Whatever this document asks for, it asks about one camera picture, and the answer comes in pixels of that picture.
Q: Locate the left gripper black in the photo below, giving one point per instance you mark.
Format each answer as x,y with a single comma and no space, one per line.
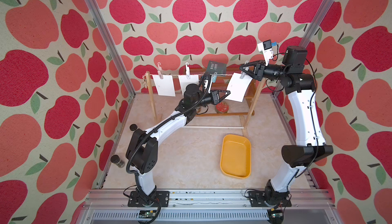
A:
215,97

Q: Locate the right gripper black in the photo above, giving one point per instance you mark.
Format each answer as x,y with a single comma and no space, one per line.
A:
259,69

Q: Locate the white postcard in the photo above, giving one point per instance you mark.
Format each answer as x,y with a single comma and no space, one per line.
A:
238,86
164,85
216,67
187,80

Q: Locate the teal clothespin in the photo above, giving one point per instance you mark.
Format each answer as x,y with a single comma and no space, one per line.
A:
214,77

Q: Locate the white clothespin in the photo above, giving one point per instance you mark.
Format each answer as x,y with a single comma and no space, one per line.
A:
187,71

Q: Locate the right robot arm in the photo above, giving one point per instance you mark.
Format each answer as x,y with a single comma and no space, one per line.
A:
310,145

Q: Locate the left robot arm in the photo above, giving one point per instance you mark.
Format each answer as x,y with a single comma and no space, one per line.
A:
142,152

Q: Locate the round red tin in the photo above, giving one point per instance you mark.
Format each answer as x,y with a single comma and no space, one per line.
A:
222,107

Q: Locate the wooden shelf rack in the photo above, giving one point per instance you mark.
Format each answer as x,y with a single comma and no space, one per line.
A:
233,107

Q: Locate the yellow plastic tray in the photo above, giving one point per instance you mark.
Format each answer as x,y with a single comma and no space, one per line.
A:
236,157

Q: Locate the pink clothespin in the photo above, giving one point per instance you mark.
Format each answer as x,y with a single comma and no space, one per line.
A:
160,71

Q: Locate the glass jar black lid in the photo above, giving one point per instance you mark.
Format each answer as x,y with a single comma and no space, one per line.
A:
133,127

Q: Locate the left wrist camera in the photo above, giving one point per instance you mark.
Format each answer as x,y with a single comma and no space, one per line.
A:
206,82

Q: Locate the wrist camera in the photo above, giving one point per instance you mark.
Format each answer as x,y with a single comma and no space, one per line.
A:
266,48
206,82

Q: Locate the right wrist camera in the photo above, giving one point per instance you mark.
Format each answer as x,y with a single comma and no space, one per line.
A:
266,48

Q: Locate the right aluminium frame post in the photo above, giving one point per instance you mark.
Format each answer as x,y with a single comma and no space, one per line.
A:
314,17

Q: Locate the aluminium frame post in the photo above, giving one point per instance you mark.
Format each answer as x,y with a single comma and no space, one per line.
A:
111,47
314,17

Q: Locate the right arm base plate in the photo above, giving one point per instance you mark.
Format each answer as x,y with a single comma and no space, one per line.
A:
271,199

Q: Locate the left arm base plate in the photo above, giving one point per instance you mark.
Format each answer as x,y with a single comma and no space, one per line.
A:
155,199

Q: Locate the left aluminium frame post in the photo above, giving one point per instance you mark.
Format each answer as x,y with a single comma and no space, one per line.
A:
111,47

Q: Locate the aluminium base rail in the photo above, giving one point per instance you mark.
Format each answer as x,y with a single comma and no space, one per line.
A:
209,206

